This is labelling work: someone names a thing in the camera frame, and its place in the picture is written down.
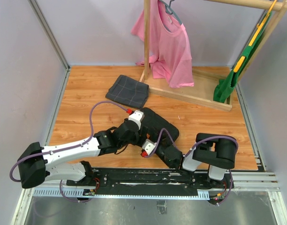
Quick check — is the black plastic tool case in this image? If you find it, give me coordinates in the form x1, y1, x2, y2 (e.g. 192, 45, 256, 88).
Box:
141, 107, 179, 142

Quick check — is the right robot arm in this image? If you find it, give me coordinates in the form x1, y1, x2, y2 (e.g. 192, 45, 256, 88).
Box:
155, 133, 238, 188

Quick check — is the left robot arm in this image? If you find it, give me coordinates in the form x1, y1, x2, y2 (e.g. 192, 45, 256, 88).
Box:
17, 120, 142, 189

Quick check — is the grey folded cloth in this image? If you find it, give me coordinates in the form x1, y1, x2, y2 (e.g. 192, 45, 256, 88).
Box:
106, 75, 149, 109

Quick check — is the wooden clothes rack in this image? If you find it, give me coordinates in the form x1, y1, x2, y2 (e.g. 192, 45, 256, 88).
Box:
139, 0, 287, 112

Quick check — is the pink t-shirt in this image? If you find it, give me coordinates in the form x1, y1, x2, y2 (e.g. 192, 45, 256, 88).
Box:
130, 0, 195, 89

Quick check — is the green garment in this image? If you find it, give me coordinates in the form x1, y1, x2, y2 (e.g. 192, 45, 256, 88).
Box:
213, 11, 272, 103

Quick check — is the yellow clothes hanger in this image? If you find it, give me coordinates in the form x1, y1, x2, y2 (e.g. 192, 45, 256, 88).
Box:
233, 0, 277, 73

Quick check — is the teal clothes hanger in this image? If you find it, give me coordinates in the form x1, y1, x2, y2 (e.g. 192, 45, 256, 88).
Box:
157, 0, 182, 33

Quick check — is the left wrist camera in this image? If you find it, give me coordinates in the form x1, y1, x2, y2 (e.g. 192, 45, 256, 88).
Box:
128, 110, 144, 129

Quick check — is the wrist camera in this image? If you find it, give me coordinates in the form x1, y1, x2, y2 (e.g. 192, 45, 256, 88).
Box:
141, 139, 156, 158
128, 110, 144, 129

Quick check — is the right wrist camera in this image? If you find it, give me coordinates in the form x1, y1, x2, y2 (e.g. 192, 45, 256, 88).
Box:
141, 139, 156, 158

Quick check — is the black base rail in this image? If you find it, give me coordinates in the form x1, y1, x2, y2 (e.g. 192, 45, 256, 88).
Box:
65, 167, 234, 197

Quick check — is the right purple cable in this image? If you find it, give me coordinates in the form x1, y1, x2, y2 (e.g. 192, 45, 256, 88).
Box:
144, 128, 239, 207

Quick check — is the purple cable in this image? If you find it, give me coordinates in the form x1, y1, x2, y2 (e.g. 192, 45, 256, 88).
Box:
144, 128, 239, 207
9, 101, 128, 203

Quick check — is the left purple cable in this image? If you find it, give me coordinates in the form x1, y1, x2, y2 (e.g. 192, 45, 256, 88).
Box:
9, 101, 128, 203

